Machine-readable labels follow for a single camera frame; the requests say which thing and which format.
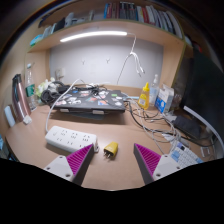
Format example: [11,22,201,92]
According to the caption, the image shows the grey laptop stand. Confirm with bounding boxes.
[59,108,108,120]

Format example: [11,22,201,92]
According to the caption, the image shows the yellow squeeze bottle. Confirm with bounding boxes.
[137,82,151,110]

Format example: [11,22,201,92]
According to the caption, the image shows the pink metallic thermos flask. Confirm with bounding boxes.
[11,73,32,123]

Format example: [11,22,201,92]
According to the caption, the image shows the yellow charger block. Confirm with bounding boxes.
[102,141,120,161]

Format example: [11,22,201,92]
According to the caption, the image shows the white oblong case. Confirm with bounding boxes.
[3,105,17,128]

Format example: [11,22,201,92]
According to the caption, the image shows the clear green-label water bottle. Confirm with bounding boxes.
[24,63,38,112]

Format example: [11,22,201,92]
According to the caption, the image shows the white tangled cable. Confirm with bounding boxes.
[128,98,188,153]

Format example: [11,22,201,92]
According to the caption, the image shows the black coiled cable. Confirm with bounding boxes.
[79,83,108,96]

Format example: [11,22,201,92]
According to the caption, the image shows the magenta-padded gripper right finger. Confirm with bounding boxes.
[133,142,184,185]

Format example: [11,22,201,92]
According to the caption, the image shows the flat black device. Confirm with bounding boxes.
[173,114,203,140]

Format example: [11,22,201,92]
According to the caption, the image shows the small white adapter block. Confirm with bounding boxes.
[22,114,33,126]

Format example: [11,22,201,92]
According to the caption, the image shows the white LED light bar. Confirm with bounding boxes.
[59,30,129,43]

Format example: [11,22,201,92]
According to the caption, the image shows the white hanging multi-head cable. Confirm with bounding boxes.
[116,32,146,86]

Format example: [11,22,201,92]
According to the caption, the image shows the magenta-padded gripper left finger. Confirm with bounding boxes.
[43,143,96,187]

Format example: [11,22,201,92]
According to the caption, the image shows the white and blue keyboard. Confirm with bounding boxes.
[169,141,205,169]

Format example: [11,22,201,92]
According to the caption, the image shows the black computer monitor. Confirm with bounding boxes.
[181,49,224,141]

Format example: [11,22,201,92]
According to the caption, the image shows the clear pump sanitizer bottle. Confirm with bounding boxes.
[148,73,160,107]

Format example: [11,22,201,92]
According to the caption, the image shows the white power strip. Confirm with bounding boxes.
[44,125,100,154]

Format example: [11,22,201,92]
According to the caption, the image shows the white wall socket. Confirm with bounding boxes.
[54,67,66,80]

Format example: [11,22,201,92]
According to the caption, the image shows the white and green plush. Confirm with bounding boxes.
[35,77,57,98]

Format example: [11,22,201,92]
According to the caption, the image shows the black tangled cable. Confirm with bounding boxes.
[126,98,188,141]

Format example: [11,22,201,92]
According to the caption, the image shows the black headphones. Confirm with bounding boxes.
[40,80,68,105]

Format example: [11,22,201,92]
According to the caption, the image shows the wooden shelf unit with books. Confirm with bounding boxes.
[26,0,194,91]

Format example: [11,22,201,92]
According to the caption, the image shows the white power strip cable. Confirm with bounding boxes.
[44,78,83,134]

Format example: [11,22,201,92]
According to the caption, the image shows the blue and white box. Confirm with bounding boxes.
[154,83,175,114]

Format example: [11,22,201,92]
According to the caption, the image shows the black sticker-covered laptop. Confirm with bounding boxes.
[49,88,129,114]

